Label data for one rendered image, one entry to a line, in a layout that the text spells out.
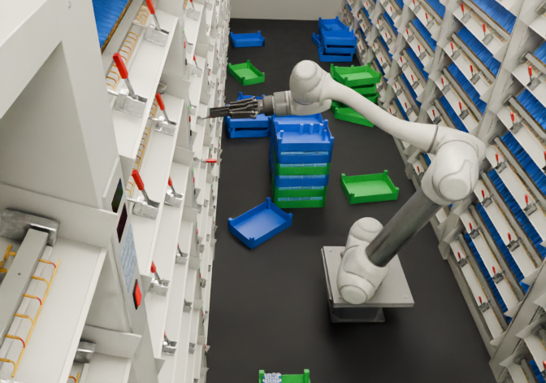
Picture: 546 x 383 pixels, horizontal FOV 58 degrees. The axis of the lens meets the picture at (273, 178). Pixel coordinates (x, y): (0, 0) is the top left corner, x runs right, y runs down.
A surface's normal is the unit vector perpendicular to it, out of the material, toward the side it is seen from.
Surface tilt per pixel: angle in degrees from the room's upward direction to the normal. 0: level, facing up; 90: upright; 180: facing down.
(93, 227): 90
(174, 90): 90
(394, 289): 2
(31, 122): 90
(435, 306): 0
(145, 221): 21
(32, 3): 0
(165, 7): 90
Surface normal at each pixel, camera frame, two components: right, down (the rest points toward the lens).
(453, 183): -0.26, 0.47
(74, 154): 0.04, 0.61
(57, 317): 0.40, -0.74
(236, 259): 0.04, -0.80
